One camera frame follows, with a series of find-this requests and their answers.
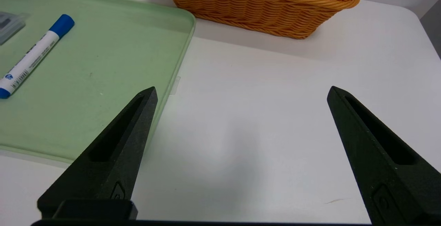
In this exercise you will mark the orange wicker basket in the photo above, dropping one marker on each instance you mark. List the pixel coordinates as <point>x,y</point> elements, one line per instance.
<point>262,9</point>

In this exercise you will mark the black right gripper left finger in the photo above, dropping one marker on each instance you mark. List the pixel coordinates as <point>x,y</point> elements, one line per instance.
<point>117,157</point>

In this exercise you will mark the blue white marker pen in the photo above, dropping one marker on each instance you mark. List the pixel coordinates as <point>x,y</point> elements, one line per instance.
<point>34,55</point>

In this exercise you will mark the grey clear compass case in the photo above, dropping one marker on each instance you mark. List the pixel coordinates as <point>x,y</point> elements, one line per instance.
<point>8,24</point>

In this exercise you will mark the clear tape piece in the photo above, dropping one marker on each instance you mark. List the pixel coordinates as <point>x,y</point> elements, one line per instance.
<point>175,85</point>

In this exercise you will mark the light green plastic tray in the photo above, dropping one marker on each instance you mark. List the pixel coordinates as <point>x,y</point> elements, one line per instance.
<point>103,57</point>

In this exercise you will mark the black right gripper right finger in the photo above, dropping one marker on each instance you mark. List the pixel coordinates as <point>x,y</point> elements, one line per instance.
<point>396,181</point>

